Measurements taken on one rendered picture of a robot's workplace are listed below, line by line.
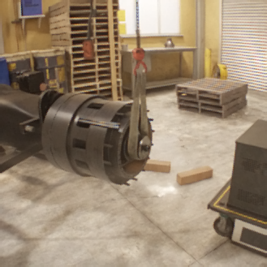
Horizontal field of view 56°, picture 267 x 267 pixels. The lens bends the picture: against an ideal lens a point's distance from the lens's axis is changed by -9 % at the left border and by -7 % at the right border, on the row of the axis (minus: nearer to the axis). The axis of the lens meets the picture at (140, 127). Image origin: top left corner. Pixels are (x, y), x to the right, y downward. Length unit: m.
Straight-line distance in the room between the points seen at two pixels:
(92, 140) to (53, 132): 0.30
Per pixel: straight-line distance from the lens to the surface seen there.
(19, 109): 2.15
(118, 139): 1.47
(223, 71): 6.75
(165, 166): 3.02
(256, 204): 1.96
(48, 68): 4.61
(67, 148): 1.64
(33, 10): 5.77
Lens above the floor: 1.52
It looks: 20 degrees down
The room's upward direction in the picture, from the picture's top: 2 degrees counter-clockwise
